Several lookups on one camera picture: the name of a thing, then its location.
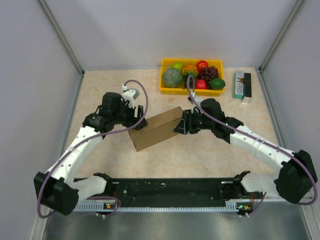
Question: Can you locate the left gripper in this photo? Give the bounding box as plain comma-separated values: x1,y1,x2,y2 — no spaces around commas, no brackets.
112,100,148,131

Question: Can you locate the red apple at front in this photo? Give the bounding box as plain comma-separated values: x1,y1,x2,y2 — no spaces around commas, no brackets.
195,79,208,90

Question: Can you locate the green netted melon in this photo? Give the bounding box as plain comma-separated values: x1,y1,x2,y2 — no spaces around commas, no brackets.
162,68,183,88

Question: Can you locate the light green apple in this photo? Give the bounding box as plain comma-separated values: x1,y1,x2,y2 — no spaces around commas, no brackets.
171,62,184,72

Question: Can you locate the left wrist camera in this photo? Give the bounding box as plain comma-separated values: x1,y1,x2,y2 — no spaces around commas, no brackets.
121,84,140,109

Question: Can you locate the left aluminium frame post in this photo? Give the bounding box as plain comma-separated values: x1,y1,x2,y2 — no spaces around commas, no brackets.
37,0,85,77

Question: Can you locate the aluminium frame post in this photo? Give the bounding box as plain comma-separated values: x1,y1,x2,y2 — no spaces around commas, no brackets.
37,0,85,77
258,0,306,73

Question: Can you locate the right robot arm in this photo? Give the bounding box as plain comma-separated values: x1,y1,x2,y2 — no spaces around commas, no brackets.
173,97,318,205

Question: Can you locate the brown cardboard box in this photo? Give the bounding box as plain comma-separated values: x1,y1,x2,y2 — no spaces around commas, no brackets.
128,106,183,152

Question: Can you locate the white and black carton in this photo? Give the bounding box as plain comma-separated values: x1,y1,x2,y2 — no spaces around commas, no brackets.
232,70,252,104

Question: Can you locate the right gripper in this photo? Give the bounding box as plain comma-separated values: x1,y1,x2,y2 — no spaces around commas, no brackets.
173,109,215,135

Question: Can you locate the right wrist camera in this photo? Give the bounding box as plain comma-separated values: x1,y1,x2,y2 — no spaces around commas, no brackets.
187,95,202,108

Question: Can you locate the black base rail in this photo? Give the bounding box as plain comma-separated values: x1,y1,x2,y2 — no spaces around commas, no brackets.
42,177,312,213

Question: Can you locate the red apple at back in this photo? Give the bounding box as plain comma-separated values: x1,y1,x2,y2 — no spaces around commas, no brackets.
196,60,209,73

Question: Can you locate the dark purple grape bunch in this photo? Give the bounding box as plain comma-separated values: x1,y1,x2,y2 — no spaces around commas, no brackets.
198,66,219,83

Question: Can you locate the orange pineapple with leaves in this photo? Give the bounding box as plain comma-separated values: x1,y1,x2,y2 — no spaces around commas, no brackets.
181,63,199,89

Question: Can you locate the red apple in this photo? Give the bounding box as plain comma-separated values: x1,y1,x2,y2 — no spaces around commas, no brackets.
196,60,209,73
195,79,208,90

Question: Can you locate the yellow plastic fruit bin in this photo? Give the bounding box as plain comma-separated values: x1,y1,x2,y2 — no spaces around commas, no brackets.
158,58,225,97

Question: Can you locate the dark green lime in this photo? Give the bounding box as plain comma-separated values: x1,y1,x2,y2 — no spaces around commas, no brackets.
209,78,226,90

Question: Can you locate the right aluminium frame post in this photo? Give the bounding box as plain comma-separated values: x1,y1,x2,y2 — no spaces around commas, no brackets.
258,0,306,73

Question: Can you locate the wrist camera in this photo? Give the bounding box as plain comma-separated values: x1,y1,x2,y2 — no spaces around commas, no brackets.
187,95,202,108
121,84,140,109

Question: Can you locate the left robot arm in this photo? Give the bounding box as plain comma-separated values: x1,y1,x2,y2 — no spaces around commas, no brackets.
33,88,147,216

